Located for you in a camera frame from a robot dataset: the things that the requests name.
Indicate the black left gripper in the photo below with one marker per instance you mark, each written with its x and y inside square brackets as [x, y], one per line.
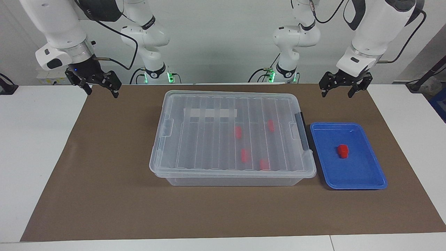
[352, 80]

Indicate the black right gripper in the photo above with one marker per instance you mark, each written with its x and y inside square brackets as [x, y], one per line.
[87, 71]

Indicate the red block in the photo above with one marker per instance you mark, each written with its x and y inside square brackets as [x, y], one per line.
[245, 156]
[270, 125]
[238, 132]
[342, 151]
[264, 164]

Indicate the clear ribbed plastic lid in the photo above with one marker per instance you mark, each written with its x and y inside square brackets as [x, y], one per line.
[209, 139]

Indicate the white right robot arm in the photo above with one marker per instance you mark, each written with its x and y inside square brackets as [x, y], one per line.
[52, 21]

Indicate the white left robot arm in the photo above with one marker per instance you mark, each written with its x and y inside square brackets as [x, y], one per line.
[376, 24]

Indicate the blue plastic tray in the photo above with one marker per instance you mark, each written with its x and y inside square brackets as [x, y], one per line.
[362, 170]

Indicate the clear plastic storage box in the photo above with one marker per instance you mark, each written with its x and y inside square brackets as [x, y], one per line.
[226, 181]

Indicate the black stand leg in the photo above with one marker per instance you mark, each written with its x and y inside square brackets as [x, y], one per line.
[428, 73]

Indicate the blue crate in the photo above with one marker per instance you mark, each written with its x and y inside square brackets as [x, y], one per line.
[439, 104]

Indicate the brown table mat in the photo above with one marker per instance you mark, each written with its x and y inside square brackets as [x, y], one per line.
[104, 191]

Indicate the black clamp mount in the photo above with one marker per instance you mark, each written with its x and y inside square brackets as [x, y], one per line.
[7, 89]

